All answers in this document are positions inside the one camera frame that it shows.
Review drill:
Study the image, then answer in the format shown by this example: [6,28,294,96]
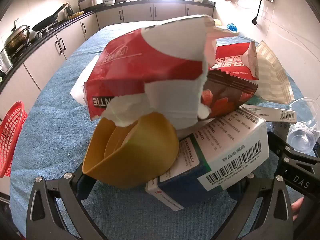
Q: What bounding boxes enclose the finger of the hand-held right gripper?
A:
[267,131,298,158]

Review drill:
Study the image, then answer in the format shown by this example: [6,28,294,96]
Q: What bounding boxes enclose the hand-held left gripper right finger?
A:
[210,172,294,240]

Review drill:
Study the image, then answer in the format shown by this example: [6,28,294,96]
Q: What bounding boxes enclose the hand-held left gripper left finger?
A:
[26,164,110,240]

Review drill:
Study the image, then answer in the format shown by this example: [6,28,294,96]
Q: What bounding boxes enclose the clear plastic cup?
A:
[286,97,320,153]

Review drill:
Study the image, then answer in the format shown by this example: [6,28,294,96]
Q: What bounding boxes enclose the long white cardboard box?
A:
[241,104,297,123]

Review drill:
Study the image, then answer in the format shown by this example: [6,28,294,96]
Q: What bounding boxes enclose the white blue medicine box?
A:
[145,107,270,212]

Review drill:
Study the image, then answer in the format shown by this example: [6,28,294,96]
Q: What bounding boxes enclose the teal cartoon tissue pack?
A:
[246,95,264,105]

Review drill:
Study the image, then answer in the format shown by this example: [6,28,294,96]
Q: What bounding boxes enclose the yellow plastic cup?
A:
[82,112,180,189]

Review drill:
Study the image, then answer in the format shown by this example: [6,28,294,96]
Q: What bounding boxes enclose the brown snack packet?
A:
[197,71,258,119]

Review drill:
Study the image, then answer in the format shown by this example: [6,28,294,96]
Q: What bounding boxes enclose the red plastic basket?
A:
[0,101,28,178]

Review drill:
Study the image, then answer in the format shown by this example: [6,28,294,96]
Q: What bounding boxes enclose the striped wet wipe packet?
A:
[211,40,295,105]

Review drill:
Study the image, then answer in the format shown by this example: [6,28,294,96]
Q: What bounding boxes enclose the white paper towel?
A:
[71,54,100,105]

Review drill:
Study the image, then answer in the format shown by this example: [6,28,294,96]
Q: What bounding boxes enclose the torn red white paper carton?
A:
[84,15,240,130]

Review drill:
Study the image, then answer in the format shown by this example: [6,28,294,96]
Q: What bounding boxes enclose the person's right hand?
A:
[291,196,305,221]

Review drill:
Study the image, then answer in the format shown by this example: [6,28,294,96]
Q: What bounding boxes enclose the blue tablecloth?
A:
[9,24,304,240]

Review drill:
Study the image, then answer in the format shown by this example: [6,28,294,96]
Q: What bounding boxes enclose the steel cup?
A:
[0,51,13,73]

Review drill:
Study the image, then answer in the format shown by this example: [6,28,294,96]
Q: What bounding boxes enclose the grey base kitchen cabinets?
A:
[0,1,215,120]

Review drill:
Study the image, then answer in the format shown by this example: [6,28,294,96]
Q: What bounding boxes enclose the gas stove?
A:
[25,21,60,43]

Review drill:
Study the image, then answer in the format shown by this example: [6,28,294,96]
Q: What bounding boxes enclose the steel wok with lid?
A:
[4,19,31,52]

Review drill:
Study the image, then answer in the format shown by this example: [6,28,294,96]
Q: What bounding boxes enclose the black frying pan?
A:
[32,4,69,32]

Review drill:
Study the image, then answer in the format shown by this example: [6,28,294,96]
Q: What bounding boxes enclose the black kitchen countertop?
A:
[0,0,215,90]

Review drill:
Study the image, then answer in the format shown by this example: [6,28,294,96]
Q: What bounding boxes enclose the steel rice cooker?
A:
[78,0,104,10]

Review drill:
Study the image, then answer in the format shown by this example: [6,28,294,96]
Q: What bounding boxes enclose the black power cable with plug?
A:
[251,0,265,25]

